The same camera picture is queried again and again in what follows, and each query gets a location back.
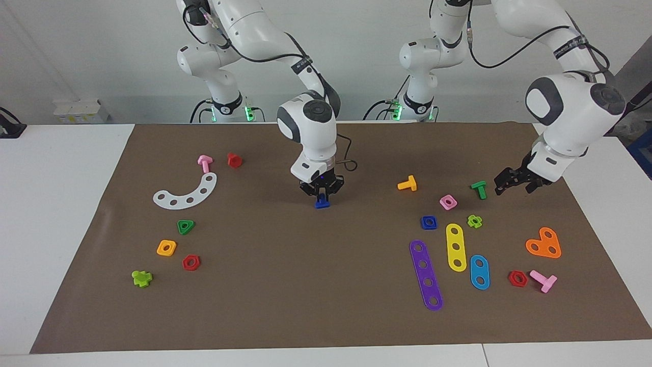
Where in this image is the orange angled three-hole plate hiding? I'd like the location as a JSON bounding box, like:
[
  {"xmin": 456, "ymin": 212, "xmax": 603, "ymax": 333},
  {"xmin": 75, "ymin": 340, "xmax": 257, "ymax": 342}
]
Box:
[{"xmin": 525, "ymin": 227, "xmax": 562, "ymax": 259}]

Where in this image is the brown table mat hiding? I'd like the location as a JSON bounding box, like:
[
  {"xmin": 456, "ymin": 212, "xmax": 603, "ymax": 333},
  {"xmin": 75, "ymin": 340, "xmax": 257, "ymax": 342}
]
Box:
[{"xmin": 30, "ymin": 121, "xmax": 652, "ymax": 355}]

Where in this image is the yellow three-hole plate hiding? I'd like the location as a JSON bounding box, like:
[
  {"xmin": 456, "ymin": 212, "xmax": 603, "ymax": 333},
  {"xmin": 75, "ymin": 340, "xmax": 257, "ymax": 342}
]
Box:
[{"xmin": 446, "ymin": 223, "xmax": 468, "ymax": 273}]

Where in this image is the blue two-hole plate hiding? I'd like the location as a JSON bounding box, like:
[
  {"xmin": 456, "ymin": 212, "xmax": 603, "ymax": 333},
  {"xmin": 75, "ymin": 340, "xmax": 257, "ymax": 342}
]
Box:
[{"xmin": 470, "ymin": 254, "xmax": 491, "ymax": 291}]

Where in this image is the blue crate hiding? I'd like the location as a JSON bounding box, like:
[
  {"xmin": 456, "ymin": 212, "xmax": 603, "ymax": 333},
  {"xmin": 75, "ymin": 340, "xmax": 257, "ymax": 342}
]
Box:
[{"xmin": 628, "ymin": 142, "xmax": 652, "ymax": 180}]

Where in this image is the purple four-hole plate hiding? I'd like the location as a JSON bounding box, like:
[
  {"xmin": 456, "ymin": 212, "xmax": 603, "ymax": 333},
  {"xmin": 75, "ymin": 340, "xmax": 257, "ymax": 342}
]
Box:
[{"xmin": 409, "ymin": 240, "xmax": 444, "ymax": 312}]

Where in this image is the white curved five-hole plate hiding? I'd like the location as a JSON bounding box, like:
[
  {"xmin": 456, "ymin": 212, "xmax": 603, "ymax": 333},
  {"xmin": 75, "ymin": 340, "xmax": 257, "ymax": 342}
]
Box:
[{"xmin": 153, "ymin": 172, "xmax": 218, "ymax": 210}]

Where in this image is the white cardboard box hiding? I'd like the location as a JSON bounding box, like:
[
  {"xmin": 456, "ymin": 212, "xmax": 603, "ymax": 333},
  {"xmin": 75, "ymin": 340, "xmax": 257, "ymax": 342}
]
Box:
[{"xmin": 53, "ymin": 99, "xmax": 110, "ymax": 124}]

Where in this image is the black table device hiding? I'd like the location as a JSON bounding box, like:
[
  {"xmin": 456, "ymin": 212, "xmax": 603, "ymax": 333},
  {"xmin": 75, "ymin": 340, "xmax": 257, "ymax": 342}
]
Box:
[{"xmin": 0, "ymin": 107, "xmax": 27, "ymax": 139}]

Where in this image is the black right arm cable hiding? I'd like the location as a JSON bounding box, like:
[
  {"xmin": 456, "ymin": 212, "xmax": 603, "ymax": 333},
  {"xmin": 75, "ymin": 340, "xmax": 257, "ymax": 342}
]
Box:
[{"xmin": 182, "ymin": 0, "xmax": 358, "ymax": 172}]

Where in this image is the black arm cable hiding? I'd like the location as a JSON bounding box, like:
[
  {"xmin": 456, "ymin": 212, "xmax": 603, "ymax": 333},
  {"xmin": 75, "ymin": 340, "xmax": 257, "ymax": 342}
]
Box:
[
  {"xmin": 428, "ymin": 0, "xmax": 612, "ymax": 85},
  {"xmin": 182, "ymin": 0, "xmax": 358, "ymax": 172}
]

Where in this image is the black base cable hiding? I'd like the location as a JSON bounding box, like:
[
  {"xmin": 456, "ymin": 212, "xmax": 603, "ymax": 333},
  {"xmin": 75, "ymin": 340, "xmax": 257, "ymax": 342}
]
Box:
[
  {"xmin": 363, "ymin": 76, "xmax": 409, "ymax": 121},
  {"xmin": 190, "ymin": 98, "xmax": 214, "ymax": 123}
]

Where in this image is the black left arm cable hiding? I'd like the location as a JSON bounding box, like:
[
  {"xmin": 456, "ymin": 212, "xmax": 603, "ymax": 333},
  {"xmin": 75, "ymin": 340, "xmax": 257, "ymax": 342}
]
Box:
[{"xmin": 428, "ymin": 0, "xmax": 612, "ymax": 85}]

